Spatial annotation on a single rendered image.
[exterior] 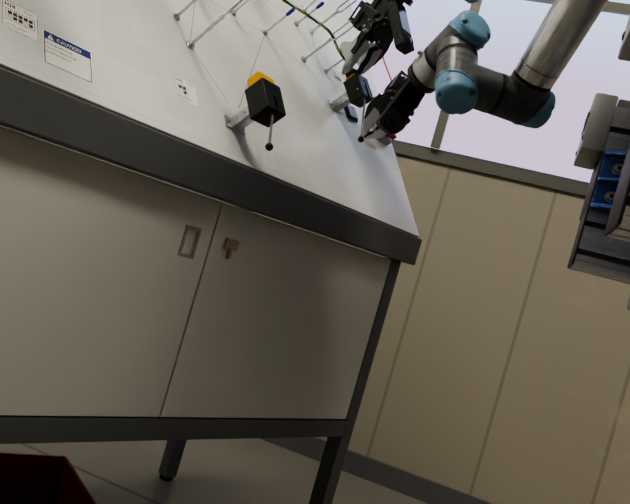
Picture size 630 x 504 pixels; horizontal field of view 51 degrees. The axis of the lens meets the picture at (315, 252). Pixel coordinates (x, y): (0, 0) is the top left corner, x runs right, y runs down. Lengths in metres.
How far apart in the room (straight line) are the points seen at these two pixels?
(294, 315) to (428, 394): 1.30
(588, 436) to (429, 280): 0.78
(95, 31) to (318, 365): 0.82
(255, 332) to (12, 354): 0.47
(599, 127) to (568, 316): 1.52
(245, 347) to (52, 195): 0.49
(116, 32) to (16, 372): 0.53
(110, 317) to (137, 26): 0.47
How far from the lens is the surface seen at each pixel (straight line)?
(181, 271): 1.16
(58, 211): 1.03
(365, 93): 1.51
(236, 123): 1.19
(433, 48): 1.33
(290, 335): 1.39
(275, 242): 1.29
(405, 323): 2.60
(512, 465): 2.62
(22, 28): 1.01
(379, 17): 1.53
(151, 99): 1.09
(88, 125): 0.99
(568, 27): 1.22
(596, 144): 1.12
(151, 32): 1.19
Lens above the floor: 0.74
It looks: 1 degrees up
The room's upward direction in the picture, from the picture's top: 16 degrees clockwise
